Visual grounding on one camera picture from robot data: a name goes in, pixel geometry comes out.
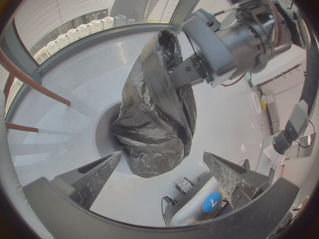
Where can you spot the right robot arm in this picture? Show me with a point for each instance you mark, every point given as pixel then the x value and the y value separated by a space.
pixel 281 41

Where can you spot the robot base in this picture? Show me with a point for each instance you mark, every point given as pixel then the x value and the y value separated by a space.
pixel 194 210

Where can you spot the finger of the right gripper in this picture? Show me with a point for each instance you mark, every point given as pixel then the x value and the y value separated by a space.
pixel 188 71

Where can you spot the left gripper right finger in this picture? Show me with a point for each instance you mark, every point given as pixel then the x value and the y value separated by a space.
pixel 236 180

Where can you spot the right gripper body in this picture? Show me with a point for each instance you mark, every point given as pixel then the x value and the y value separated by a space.
pixel 211 48

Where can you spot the black plastic bag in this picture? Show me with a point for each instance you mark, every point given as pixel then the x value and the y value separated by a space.
pixel 154 123

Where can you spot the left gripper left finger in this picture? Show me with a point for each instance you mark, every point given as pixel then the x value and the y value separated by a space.
pixel 97 175

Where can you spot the white trash bin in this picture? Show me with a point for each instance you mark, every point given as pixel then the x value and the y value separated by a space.
pixel 101 133

